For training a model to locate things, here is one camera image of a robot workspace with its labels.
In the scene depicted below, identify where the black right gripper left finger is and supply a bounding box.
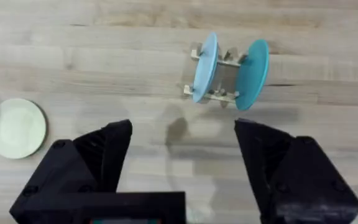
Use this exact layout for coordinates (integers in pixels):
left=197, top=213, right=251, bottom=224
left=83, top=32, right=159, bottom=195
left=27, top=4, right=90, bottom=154
left=9, top=119, right=134, bottom=224

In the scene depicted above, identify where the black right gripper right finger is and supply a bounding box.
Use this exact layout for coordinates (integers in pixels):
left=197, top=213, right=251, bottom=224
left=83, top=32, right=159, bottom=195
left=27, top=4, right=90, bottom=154
left=234, top=118, right=358, bottom=224

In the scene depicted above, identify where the small wooden peg rack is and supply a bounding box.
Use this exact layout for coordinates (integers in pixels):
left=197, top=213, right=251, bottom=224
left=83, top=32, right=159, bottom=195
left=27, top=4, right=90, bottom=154
left=183, top=42, right=249, bottom=109

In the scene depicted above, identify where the pale green plate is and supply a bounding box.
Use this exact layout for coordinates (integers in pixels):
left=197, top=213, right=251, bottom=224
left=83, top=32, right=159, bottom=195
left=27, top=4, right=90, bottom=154
left=0, top=98, right=48, bottom=160

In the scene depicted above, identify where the teal plate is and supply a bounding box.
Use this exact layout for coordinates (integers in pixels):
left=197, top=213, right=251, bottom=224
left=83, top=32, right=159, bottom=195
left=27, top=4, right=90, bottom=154
left=234, top=39, right=270, bottom=111

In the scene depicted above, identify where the light blue plate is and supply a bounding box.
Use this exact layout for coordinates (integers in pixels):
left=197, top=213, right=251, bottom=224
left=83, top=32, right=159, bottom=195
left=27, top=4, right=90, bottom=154
left=191, top=32, right=219, bottom=104

